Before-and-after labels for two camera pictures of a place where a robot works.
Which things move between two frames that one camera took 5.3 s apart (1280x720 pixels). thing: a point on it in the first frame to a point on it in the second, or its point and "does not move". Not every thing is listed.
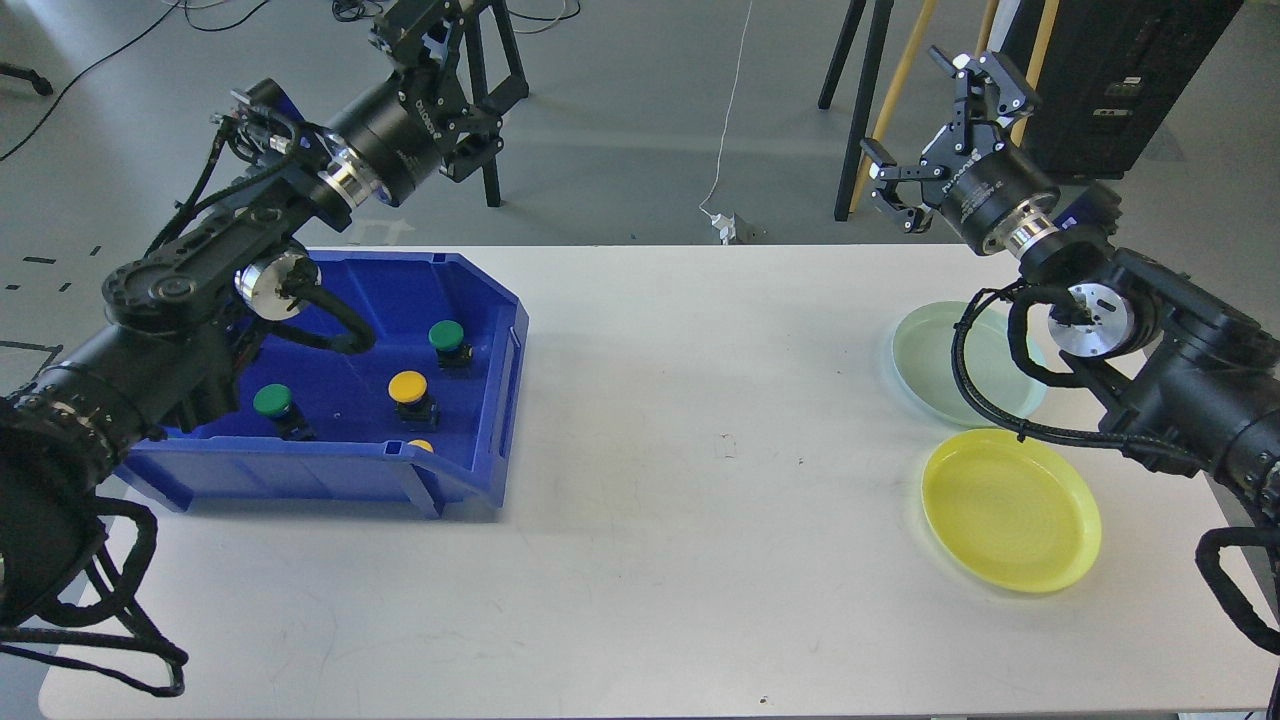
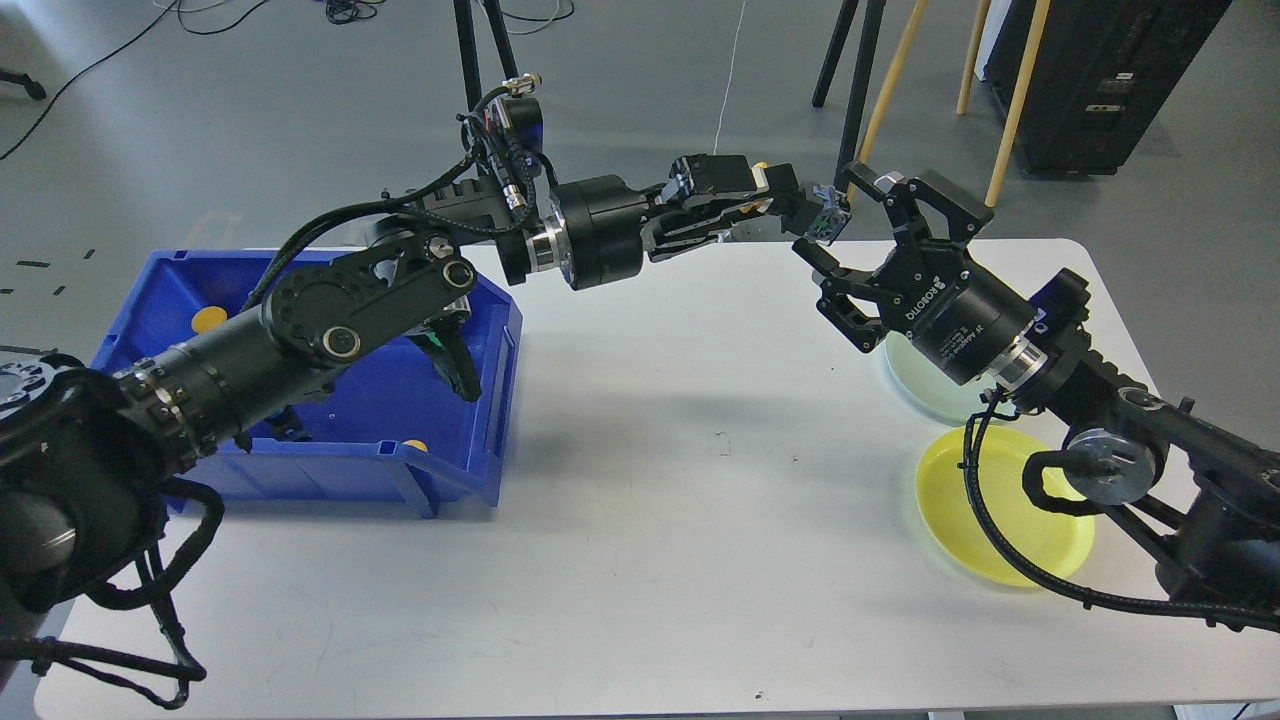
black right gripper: [976, 182] to [931, 291]
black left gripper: [392, 135] to [602, 231]
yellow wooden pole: [919, 31] does not move
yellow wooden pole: [985, 28] to [1038, 25]
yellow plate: [1017, 515] does not move
